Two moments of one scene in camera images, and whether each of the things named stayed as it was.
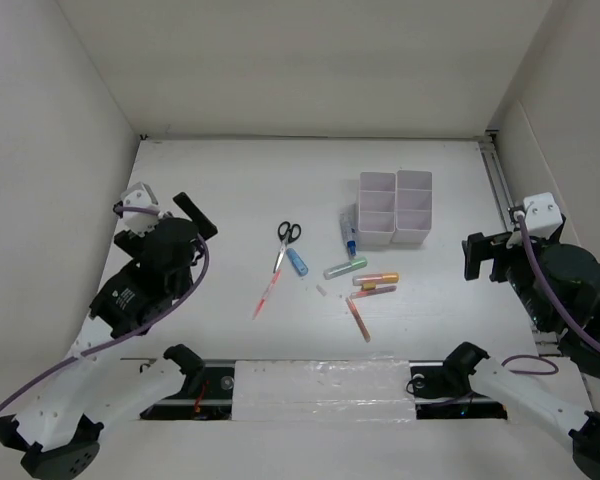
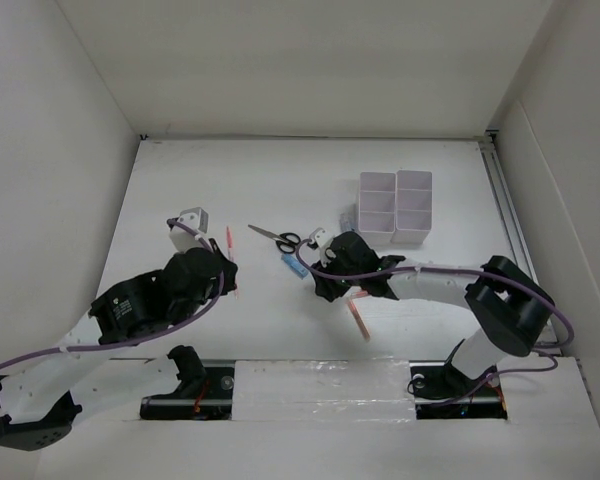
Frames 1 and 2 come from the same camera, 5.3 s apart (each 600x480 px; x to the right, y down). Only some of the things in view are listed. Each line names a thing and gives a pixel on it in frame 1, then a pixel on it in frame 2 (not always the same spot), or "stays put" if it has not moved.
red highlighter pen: (276, 276) -> (230, 247)
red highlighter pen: (358, 320) stays put
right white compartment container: (414, 196) stays put
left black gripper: (206, 229) -> (230, 275)
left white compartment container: (377, 207) stays put
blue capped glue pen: (348, 226) stays put
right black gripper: (479, 245) -> (326, 288)
